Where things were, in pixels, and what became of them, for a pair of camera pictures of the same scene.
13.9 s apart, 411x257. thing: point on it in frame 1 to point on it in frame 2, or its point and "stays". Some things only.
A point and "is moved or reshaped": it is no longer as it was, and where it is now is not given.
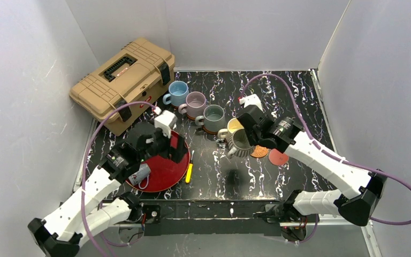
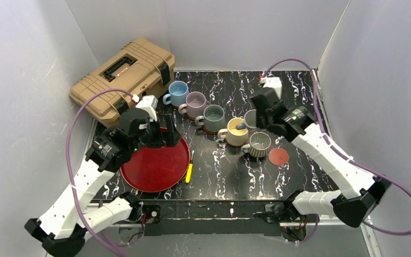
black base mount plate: x=153 y=214 stays
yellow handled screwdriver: x=189 y=170 stays
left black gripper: x=172 y=147 to x=159 y=134
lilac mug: x=195 y=105 stays
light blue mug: x=178 y=91 stays
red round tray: x=165 y=174 stays
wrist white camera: x=251 y=100 to x=274 y=83
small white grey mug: x=143 y=173 is moved or reshaped
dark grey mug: x=213 y=119 stays
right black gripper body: x=257 y=130 to x=265 y=111
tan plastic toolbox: x=140 y=72 stays
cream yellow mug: x=234 y=125 stays
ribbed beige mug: x=240 y=144 is moved or reshaped
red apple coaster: x=278 y=158 stays
